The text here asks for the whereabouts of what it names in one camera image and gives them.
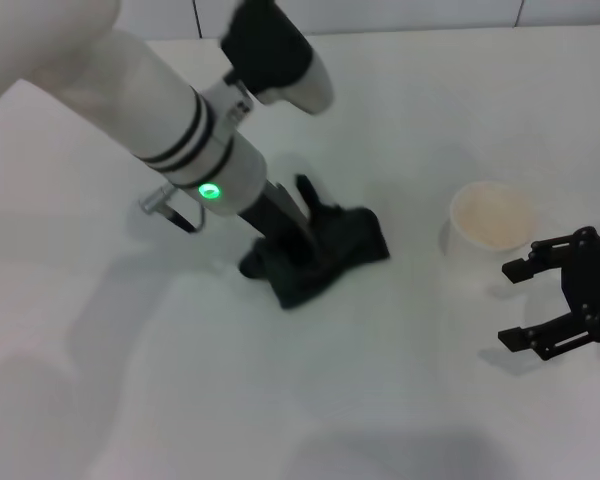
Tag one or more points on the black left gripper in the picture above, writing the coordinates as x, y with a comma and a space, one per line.
285, 230

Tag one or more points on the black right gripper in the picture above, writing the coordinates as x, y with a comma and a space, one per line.
597, 285

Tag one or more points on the dark blue rag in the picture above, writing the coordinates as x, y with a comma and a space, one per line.
350, 240

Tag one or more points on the white paper cup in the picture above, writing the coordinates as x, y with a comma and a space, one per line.
495, 215

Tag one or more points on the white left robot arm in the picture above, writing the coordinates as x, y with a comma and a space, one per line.
130, 90

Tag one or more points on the left wrist camera housing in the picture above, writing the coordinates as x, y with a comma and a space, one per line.
270, 45

